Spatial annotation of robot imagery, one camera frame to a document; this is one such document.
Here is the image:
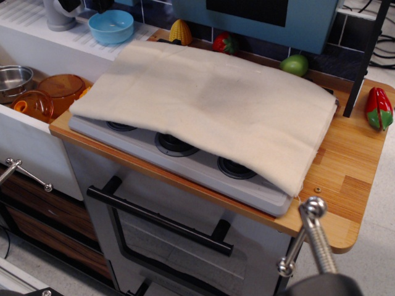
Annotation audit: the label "cream cloth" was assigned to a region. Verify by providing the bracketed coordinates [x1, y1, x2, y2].
[70, 40, 337, 196]

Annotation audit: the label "black middle stove knob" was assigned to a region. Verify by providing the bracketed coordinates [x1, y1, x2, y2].
[155, 133, 199, 157]

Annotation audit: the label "black stove knob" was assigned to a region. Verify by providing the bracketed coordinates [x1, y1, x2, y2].
[217, 157, 257, 179]
[106, 121, 136, 132]
[155, 133, 199, 157]

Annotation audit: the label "grey toy stove top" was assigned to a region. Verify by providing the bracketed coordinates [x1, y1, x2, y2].
[69, 115, 292, 216]

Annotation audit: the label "black right stove knob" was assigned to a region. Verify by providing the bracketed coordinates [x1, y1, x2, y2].
[217, 157, 257, 179]

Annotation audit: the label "black left stove knob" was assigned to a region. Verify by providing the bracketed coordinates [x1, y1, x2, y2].
[106, 121, 136, 132]

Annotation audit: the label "grey oven door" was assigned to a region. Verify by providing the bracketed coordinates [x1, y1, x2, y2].
[82, 172, 291, 295]

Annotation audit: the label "red toy strawberry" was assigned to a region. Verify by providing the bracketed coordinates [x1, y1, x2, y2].
[212, 31, 239, 56]

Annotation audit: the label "yellow toy corn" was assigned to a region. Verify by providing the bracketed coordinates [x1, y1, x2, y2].
[168, 19, 193, 46]

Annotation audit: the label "green toy apple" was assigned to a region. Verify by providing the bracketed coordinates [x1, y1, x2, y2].
[280, 54, 309, 77]

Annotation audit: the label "silver clamp screw right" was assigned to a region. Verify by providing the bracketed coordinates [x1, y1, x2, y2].
[277, 196, 338, 278]

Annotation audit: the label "silver clamp screw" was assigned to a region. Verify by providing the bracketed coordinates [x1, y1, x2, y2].
[277, 196, 338, 278]
[1, 157, 54, 192]

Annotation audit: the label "orange transparent pot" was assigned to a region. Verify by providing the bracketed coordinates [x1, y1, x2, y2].
[37, 74, 86, 119]

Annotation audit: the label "blue plastic bowl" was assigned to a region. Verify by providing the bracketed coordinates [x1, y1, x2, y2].
[88, 10, 134, 44]

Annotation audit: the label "blue toy microwave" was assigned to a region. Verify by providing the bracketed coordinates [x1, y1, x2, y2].
[172, 1, 343, 54]

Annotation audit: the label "orange transparent lid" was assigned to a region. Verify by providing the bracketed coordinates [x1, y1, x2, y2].
[10, 90, 54, 123]

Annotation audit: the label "white toy sink unit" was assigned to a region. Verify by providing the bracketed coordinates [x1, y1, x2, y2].
[0, 0, 161, 201]

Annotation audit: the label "red toy pepper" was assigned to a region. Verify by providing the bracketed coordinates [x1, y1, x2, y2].
[365, 87, 394, 131]

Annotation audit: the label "silver clamp screw left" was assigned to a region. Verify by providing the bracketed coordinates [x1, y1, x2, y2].
[1, 157, 54, 192]

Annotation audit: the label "steel pot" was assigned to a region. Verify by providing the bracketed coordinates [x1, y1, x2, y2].
[1, 65, 34, 104]

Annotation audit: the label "black oven door handle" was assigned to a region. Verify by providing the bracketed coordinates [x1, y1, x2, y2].
[86, 176, 234, 257]

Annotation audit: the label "black metal post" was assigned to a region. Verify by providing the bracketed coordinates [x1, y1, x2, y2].
[343, 0, 391, 118]

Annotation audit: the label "black cables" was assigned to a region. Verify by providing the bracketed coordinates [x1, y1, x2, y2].
[342, 0, 395, 70]

